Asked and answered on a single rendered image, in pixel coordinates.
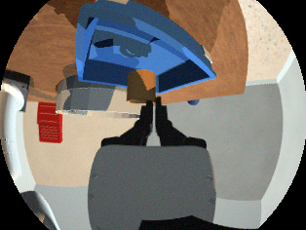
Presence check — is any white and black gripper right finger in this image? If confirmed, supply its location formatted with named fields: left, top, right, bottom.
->
left=155, top=96, right=207, bottom=149

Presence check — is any blue plastic crate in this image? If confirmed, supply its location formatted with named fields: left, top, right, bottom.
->
left=76, top=0, right=217, bottom=95

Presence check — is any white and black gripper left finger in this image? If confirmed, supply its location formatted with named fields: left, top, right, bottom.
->
left=100, top=100, right=153, bottom=147

